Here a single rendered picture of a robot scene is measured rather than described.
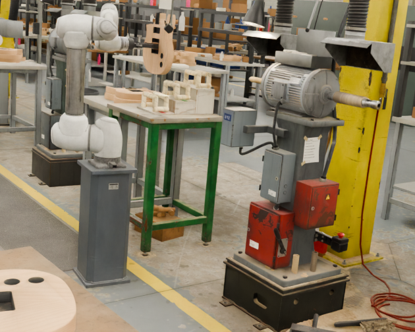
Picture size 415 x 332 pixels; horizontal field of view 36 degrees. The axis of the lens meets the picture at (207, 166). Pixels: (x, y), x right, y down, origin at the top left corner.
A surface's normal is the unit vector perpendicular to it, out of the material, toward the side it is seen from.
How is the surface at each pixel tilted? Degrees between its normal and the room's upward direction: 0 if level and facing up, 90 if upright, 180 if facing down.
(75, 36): 99
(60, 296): 0
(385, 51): 90
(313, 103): 94
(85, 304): 0
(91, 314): 0
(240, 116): 90
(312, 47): 90
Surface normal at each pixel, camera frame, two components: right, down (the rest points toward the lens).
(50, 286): 0.09, -0.97
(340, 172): -0.81, 0.07
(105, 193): 0.47, 0.25
